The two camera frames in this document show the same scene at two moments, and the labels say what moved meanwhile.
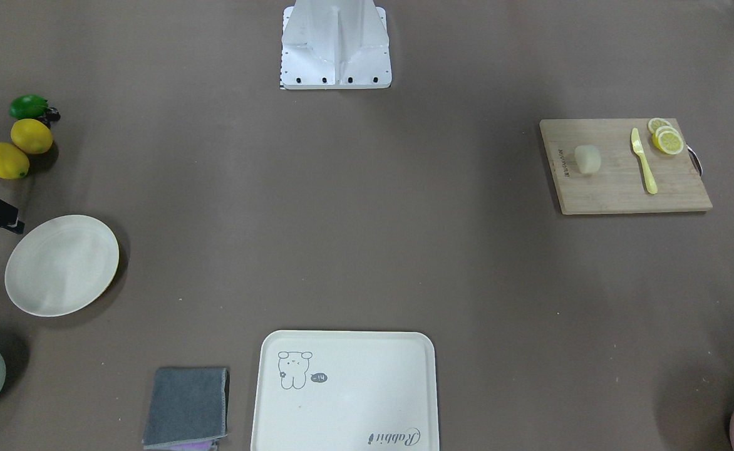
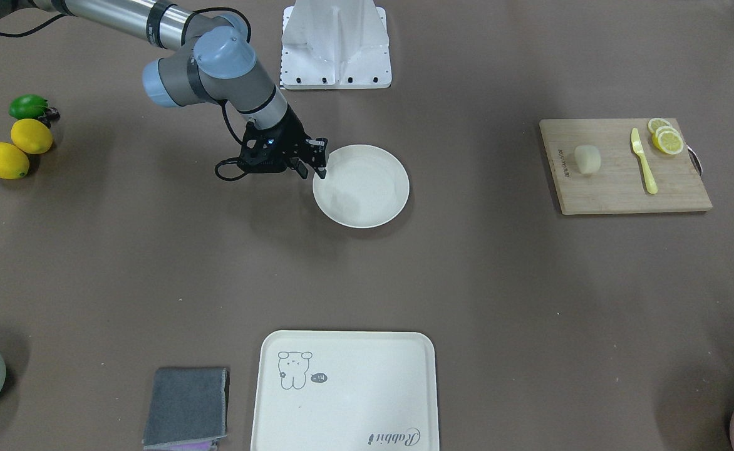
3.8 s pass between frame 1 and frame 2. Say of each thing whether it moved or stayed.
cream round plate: moved
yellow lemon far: stayed
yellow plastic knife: stayed
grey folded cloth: stayed
